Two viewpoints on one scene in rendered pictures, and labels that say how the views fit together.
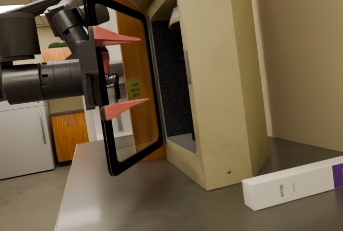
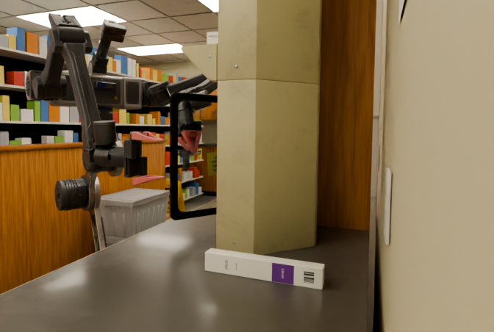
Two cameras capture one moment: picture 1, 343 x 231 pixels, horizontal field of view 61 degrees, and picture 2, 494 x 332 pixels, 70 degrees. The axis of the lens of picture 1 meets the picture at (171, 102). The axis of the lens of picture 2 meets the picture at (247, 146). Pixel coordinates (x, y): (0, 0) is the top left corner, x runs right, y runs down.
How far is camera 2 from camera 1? 0.69 m
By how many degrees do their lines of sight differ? 35
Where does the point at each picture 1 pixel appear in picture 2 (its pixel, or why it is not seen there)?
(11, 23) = (98, 128)
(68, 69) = (120, 153)
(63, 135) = not seen: hidden behind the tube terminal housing
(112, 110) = (135, 180)
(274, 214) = (207, 276)
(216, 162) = (226, 233)
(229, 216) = (190, 266)
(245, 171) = (248, 247)
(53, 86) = (113, 161)
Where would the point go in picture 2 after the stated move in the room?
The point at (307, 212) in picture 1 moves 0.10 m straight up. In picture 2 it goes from (221, 283) to (222, 238)
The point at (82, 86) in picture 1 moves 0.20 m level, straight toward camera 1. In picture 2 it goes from (123, 164) to (61, 172)
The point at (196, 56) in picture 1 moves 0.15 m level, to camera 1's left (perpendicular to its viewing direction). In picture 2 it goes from (222, 150) to (182, 148)
